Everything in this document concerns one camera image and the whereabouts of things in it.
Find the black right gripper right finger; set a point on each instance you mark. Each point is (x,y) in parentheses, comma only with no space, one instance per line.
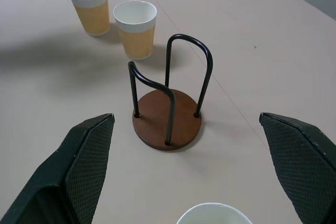
(302,161)

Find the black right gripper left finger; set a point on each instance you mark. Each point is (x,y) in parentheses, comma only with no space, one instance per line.
(65,171)

